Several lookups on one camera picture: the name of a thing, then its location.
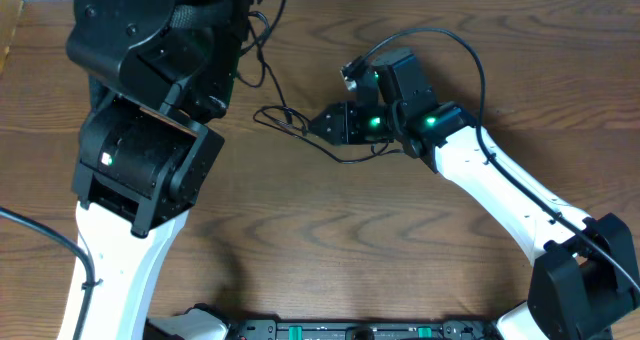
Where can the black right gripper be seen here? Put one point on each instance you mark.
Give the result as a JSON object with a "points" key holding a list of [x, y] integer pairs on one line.
{"points": [[343, 128]]}

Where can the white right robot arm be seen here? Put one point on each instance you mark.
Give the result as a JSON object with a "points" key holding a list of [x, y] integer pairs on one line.
{"points": [[585, 274]]}

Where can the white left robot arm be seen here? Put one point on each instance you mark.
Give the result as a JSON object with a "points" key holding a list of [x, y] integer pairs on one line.
{"points": [[159, 72]]}

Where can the cardboard side panel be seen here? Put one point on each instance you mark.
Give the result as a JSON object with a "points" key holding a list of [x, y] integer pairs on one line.
{"points": [[10, 13]]}

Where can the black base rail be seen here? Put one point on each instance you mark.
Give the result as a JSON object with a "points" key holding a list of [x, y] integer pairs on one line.
{"points": [[202, 321]]}

